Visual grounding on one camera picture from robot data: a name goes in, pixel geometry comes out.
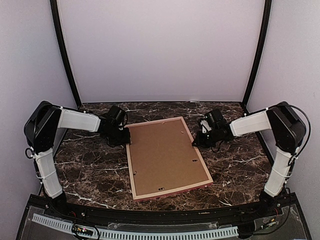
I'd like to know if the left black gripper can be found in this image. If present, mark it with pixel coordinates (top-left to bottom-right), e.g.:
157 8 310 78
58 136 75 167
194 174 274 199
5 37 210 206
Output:
105 127 131 147

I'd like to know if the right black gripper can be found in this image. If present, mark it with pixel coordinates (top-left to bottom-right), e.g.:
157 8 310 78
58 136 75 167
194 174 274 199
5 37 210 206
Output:
192 128 220 149

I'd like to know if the brown cardboard backing board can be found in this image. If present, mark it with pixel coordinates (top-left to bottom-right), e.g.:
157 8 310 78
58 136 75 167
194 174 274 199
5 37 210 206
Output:
128 119 210 196

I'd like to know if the light wooden picture frame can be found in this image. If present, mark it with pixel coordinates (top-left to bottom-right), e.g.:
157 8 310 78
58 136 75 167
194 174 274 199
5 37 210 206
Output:
123 116 214 201

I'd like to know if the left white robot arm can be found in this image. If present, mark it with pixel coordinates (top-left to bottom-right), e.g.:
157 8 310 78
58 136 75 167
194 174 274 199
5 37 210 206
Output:
23 100 131 199

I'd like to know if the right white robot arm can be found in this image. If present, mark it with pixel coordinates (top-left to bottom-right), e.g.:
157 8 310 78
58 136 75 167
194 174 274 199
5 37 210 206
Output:
192 101 312 198

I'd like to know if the small circuit board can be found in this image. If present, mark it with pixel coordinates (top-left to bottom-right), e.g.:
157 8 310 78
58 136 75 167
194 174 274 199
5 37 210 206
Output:
71 224 94 236

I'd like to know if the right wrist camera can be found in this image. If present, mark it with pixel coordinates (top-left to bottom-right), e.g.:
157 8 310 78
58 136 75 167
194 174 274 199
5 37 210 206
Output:
198 118 212 133

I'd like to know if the grey slotted cable duct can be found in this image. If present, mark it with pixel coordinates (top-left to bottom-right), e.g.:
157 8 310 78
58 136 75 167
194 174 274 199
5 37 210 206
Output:
31 213 239 240

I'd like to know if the black front rail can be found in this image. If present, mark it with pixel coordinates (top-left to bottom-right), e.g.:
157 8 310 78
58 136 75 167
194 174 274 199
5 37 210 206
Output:
16 193 312 240

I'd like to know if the left black corner post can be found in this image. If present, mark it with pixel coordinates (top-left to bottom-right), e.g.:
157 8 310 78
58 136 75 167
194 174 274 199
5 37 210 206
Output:
49 0 82 108

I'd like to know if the black corner post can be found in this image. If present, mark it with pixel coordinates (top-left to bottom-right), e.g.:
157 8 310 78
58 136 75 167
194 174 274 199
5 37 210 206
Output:
242 0 272 107
49 0 82 108

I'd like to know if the right black corner post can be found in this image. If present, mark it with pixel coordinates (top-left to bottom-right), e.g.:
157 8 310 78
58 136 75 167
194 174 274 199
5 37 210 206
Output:
242 0 272 107

